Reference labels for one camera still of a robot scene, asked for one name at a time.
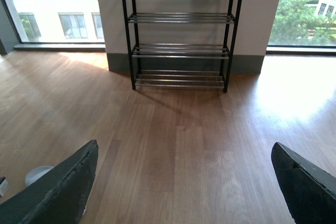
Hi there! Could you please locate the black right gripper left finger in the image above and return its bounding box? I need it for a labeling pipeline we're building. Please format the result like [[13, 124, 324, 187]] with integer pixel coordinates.
[[1, 140, 99, 223]]

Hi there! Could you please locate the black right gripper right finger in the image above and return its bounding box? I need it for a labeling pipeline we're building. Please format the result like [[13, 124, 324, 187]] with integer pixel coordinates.
[[271, 142, 335, 223]]

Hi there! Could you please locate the light blue slide sandal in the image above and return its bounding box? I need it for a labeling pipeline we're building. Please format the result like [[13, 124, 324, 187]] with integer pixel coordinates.
[[25, 166, 53, 187]]

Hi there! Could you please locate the black metal shoe rack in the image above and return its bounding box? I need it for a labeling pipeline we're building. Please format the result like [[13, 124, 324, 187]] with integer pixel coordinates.
[[122, 0, 242, 92]]

